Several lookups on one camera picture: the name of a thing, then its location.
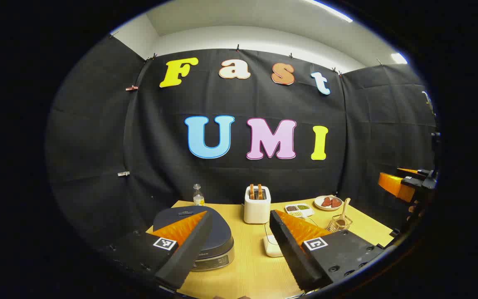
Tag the white round plate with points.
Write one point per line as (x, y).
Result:
(318, 203)

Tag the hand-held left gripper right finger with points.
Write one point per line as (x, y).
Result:
(293, 253)

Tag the white rice heap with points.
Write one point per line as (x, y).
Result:
(273, 248)

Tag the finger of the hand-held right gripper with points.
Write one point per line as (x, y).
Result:
(407, 171)
(394, 185)

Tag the dark grey rice cooker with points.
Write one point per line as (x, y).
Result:
(222, 232)

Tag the pink clip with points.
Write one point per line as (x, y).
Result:
(131, 87)

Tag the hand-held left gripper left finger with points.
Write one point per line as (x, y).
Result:
(189, 253)

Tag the red meat slice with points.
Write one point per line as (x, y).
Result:
(336, 202)
(326, 202)

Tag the small clear bottle yellow label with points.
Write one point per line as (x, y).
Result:
(198, 198)

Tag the black backdrop cloth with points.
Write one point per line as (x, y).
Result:
(239, 108)

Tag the white toaster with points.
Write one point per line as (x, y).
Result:
(257, 211)

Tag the toast slice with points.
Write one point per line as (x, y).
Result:
(259, 192)
(252, 192)

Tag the white divided dish of grains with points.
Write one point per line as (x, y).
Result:
(299, 209)

